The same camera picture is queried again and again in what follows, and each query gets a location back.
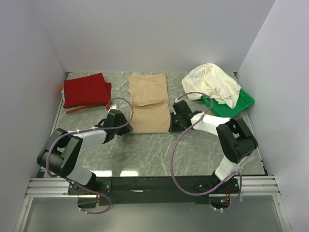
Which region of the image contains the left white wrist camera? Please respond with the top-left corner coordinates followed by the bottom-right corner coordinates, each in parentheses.
top-left (106, 104), bottom-right (118, 112)

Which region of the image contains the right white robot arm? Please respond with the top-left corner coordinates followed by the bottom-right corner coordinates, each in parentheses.
top-left (170, 101), bottom-right (258, 196)

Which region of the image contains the black base beam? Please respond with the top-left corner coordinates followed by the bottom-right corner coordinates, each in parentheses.
top-left (68, 175), bottom-right (239, 208)

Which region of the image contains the white t shirt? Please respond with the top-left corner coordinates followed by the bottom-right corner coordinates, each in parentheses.
top-left (182, 63), bottom-right (241, 109)

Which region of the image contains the folded orange t shirt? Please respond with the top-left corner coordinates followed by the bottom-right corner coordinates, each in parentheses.
top-left (61, 87), bottom-right (94, 114)

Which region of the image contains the purple cable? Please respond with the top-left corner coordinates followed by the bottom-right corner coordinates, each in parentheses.
top-left (45, 97), bottom-right (135, 215)
top-left (170, 92), bottom-right (243, 212)

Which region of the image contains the folded light blue t shirt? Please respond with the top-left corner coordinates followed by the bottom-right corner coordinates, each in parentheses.
top-left (61, 88), bottom-right (84, 114)

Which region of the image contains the aluminium frame rail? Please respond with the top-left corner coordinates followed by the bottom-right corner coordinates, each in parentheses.
top-left (14, 174), bottom-right (292, 232)

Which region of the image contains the green plastic tray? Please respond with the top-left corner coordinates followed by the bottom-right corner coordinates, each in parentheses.
top-left (200, 88), bottom-right (255, 118)

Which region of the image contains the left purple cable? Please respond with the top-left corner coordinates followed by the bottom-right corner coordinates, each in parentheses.
top-left (45, 97), bottom-right (135, 215)

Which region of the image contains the beige t shirt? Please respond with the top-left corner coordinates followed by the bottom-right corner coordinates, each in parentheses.
top-left (128, 73), bottom-right (170, 134)

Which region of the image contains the folded red t shirt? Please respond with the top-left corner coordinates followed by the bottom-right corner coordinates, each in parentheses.
top-left (63, 73), bottom-right (112, 108)

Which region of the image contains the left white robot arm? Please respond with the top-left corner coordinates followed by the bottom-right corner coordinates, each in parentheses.
top-left (37, 109), bottom-right (133, 191)

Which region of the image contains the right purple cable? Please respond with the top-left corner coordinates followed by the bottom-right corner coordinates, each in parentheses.
top-left (170, 92), bottom-right (243, 212)

